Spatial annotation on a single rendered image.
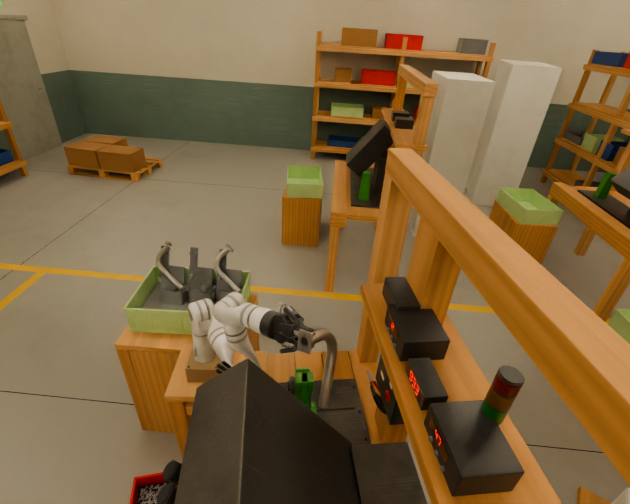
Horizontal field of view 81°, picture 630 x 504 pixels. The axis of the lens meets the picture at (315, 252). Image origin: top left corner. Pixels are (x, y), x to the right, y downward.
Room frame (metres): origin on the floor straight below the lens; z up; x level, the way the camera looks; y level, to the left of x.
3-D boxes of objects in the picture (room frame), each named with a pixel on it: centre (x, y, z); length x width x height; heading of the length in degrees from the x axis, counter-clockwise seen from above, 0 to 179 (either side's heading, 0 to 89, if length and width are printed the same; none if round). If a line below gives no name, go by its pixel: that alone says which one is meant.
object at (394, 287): (0.91, -0.28, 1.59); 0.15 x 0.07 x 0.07; 8
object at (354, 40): (7.39, -1.30, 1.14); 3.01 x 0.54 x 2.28; 88
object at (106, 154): (5.95, 3.46, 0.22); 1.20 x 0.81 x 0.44; 83
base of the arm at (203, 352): (1.20, 0.49, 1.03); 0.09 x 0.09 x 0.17; 14
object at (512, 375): (0.51, -0.41, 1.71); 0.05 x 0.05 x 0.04
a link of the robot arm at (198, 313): (1.20, 0.48, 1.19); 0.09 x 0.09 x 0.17; 36
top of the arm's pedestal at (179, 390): (1.21, 0.49, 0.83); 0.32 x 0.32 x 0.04; 4
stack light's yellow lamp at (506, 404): (0.51, -0.41, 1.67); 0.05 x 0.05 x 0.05
